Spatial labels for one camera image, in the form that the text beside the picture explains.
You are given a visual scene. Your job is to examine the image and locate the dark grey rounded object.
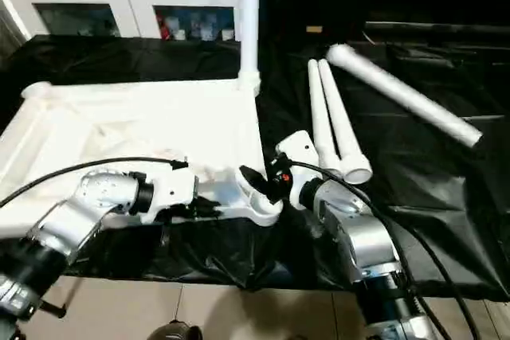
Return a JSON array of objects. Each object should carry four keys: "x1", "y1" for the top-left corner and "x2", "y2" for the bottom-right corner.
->
[{"x1": 147, "y1": 319, "x2": 205, "y2": 340}]

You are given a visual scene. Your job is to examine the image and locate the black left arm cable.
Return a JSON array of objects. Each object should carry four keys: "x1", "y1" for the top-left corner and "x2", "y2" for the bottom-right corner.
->
[{"x1": 0, "y1": 156, "x2": 190, "y2": 210}]

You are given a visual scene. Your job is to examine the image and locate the white plastic table top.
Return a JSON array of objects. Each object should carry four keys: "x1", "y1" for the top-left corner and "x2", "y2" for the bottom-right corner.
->
[{"x1": 0, "y1": 77, "x2": 284, "y2": 239}]

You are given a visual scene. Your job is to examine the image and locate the black plastic mat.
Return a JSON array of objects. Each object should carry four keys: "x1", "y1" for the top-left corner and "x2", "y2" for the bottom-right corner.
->
[{"x1": 0, "y1": 33, "x2": 510, "y2": 303}]

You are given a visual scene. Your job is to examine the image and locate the dark grey curtain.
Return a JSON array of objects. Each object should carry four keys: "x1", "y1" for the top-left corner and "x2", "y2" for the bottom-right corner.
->
[{"x1": 0, "y1": 0, "x2": 33, "y2": 50}]

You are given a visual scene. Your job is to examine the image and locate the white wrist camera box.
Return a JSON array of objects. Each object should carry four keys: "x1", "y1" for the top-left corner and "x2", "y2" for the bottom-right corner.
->
[
  {"x1": 273, "y1": 130, "x2": 320, "y2": 210},
  {"x1": 147, "y1": 160, "x2": 199, "y2": 226}
]

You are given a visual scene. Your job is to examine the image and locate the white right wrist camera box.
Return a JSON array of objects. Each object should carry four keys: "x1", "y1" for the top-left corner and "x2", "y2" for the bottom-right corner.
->
[{"x1": 273, "y1": 130, "x2": 320, "y2": 210}]

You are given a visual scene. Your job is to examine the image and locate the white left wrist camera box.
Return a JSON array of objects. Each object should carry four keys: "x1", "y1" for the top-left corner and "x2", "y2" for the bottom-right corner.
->
[{"x1": 147, "y1": 160, "x2": 199, "y2": 226}]

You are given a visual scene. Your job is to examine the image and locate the white plastic table leg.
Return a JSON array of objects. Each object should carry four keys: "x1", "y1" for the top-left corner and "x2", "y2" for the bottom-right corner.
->
[
  {"x1": 306, "y1": 58, "x2": 346, "y2": 176},
  {"x1": 316, "y1": 57, "x2": 374, "y2": 186},
  {"x1": 324, "y1": 42, "x2": 485, "y2": 149},
  {"x1": 237, "y1": 0, "x2": 263, "y2": 96}
]

